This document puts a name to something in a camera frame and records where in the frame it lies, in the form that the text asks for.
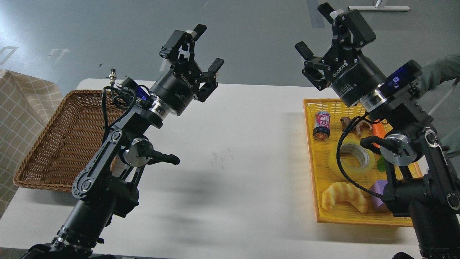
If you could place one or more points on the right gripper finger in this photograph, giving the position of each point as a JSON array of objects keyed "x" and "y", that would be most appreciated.
[
  {"x": 349, "y": 29},
  {"x": 313, "y": 67}
]

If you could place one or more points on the yellow tape roll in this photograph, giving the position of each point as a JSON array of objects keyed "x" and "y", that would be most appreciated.
[{"x": 355, "y": 160}]

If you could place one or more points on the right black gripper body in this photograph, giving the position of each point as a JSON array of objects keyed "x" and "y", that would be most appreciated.
[{"x": 351, "y": 74}]

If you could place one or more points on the beige checkered cloth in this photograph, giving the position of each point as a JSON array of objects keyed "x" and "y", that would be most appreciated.
[{"x": 26, "y": 105}]

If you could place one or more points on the toy croissant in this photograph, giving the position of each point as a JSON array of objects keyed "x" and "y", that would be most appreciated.
[{"x": 343, "y": 192}]

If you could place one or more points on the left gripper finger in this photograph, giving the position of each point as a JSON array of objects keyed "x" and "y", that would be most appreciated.
[
  {"x": 206, "y": 83},
  {"x": 180, "y": 46}
]

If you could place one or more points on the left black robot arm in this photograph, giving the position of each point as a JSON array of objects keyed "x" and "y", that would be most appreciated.
[{"x": 108, "y": 185}]

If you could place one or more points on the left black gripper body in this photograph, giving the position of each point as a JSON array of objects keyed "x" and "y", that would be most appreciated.
[{"x": 174, "y": 86}]

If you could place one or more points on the white floor stand base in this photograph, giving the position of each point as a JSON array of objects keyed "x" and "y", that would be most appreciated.
[{"x": 380, "y": 5}]

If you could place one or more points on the brown wicker basket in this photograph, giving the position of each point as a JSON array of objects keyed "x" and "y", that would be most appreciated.
[{"x": 66, "y": 144}]

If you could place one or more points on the yellow plastic basket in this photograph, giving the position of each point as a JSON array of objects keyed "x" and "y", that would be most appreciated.
[{"x": 323, "y": 176}]

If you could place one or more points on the orange toy carrot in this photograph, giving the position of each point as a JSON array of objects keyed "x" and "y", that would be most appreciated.
[{"x": 378, "y": 130}]

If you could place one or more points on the small drink can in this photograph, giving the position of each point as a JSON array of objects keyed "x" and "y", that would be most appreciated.
[{"x": 321, "y": 129}]

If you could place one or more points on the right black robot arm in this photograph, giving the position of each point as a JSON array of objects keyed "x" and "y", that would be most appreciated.
[{"x": 422, "y": 183}]

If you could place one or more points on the person in green clothing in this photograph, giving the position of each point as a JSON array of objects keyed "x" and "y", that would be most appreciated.
[{"x": 432, "y": 75}]

